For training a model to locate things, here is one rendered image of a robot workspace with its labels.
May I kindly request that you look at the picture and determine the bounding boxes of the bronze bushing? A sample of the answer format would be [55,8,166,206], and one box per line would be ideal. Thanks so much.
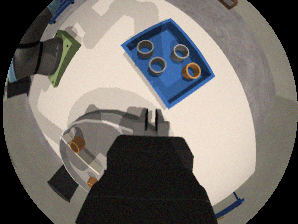
[182,63,201,79]
[70,136,86,153]
[87,177,98,188]

